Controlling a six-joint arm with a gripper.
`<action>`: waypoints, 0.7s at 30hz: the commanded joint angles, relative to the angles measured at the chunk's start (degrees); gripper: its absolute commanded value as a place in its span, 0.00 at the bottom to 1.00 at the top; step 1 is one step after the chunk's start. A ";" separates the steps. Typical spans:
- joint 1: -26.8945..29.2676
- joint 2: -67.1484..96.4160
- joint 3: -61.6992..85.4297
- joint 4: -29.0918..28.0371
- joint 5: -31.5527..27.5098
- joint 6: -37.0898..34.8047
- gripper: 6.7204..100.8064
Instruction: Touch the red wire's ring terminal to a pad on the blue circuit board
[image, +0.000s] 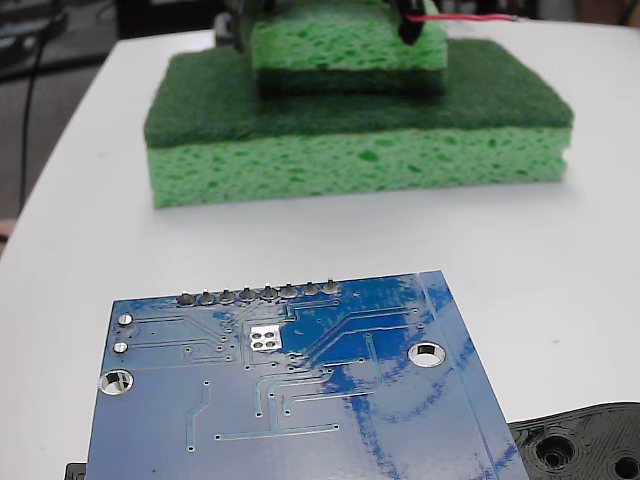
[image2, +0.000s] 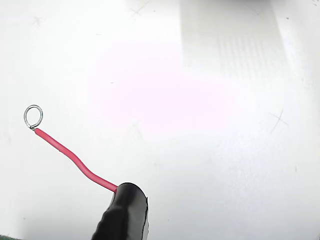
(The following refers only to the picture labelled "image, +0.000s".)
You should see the red wire with loop tip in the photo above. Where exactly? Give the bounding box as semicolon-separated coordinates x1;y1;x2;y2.
405;13;524;24

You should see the blue printed circuit board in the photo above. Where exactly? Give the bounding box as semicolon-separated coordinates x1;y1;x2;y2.
84;269;531;480

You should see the small green scrub sponge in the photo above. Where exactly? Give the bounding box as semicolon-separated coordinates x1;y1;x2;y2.
249;0;449;97

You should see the large green scrub sponge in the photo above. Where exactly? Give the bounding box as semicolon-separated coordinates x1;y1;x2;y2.
143;38;575;210

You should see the dark background equipment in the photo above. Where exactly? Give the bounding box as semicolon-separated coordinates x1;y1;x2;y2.
0;0;70;81

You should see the thin black cable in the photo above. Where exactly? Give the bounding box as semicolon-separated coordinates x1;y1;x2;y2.
19;9;56;211

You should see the black plastic fixture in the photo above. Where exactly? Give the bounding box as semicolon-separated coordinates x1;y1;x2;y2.
64;399;640;480

